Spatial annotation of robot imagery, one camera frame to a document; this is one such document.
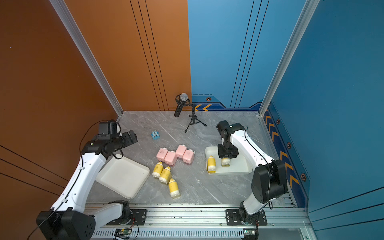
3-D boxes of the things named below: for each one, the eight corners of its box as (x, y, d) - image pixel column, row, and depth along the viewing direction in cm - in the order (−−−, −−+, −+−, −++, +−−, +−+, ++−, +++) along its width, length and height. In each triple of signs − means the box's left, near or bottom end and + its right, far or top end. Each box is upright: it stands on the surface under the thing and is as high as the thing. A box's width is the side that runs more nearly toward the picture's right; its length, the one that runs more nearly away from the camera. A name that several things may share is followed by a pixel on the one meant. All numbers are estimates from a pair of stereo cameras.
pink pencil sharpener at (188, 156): (183, 163, 94) (182, 157, 88) (187, 153, 98) (186, 148, 92) (190, 165, 93) (189, 160, 87) (194, 155, 97) (194, 150, 91)
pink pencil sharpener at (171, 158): (166, 166, 92) (164, 161, 87) (167, 156, 97) (165, 150, 91) (176, 166, 92) (174, 161, 87) (177, 156, 97) (175, 150, 91)
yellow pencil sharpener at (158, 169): (153, 178, 86) (151, 174, 82) (158, 164, 91) (157, 160, 87) (160, 179, 85) (158, 175, 81) (165, 165, 91) (164, 161, 86)
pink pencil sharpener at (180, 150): (175, 158, 96) (174, 153, 90) (181, 148, 100) (180, 143, 95) (182, 161, 94) (181, 156, 89) (187, 151, 99) (187, 145, 93)
